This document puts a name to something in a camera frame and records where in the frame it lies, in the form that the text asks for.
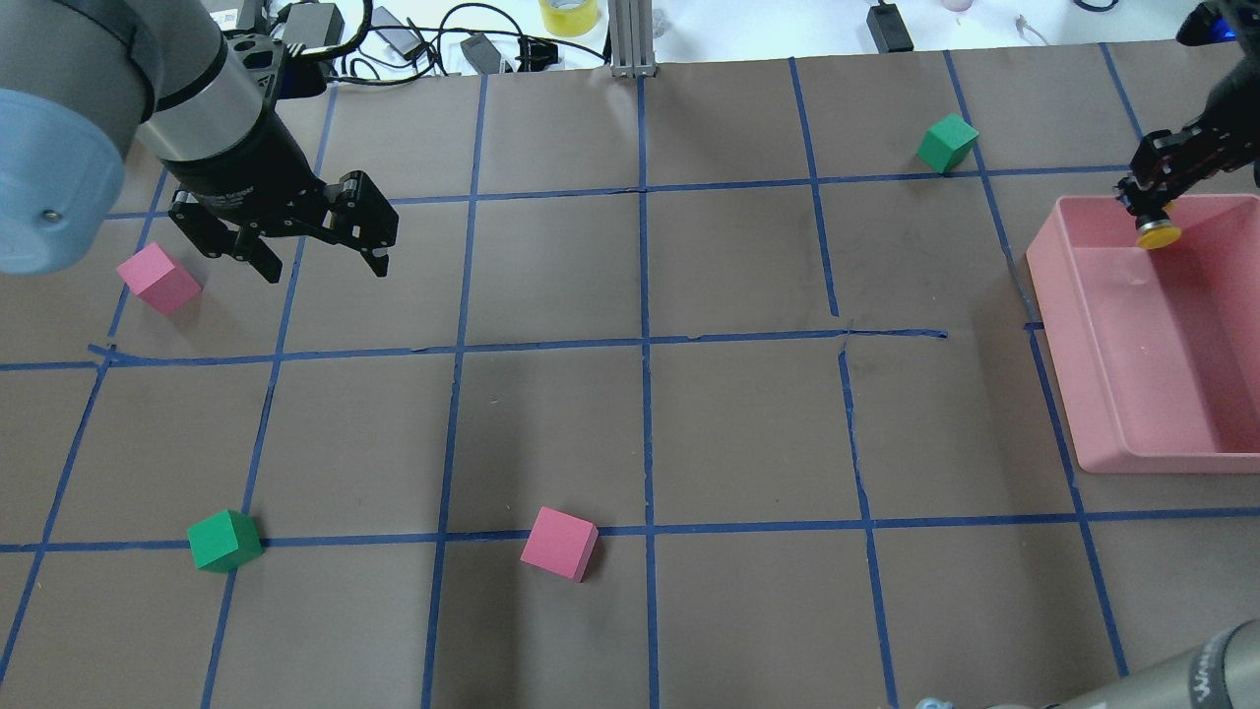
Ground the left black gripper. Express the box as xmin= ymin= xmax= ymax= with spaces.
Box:
xmin=168 ymin=118 xmax=398 ymax=285

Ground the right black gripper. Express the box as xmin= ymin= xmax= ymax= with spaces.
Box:
xmin=1128 ymin=116 xmax=1241 ymax=198

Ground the yellow push button switch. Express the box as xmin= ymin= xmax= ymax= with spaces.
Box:
xmin=1134 ymin=208 xmax=1182 ymax=251

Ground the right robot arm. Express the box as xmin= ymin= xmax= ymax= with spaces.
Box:
xmin=1119 ymin=1 xmax=1259 ymax=207

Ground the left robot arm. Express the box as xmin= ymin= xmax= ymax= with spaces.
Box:
xmin=1 ymin=1 xmax=398 ymax=283

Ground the pink cube far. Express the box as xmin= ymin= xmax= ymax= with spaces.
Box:
xmin=116 ymin=243 xmax=203 ymax=317

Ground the pink cube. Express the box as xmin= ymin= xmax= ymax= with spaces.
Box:
xmin=519 ymin=506 xmax=599 ymax=583
xmin=116 ymin=243 xmax=203 ymax=317

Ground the pink plastic bin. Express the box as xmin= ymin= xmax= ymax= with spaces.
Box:
xmin=1027 ymin=194 xmax=1259 ymax=475

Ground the green cube near bin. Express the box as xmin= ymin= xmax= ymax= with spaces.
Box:
xmin=916 ymin=113 xmax=980 ymax=174

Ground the black power adapter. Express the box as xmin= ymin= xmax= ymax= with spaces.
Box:
xmin=866 ymin=1 xmax=914 ymax=54

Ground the green cube far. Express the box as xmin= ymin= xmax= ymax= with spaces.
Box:
xmin=186 ymin=510 xmax=265 ymax=574

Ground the yellow tape roll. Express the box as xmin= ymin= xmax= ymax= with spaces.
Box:
xmin=538 ymin=0 xmax=599 ymax=37

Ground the pink cube center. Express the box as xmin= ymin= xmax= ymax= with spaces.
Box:
xmin=519 ymin=506 xmax=599 ymax=583

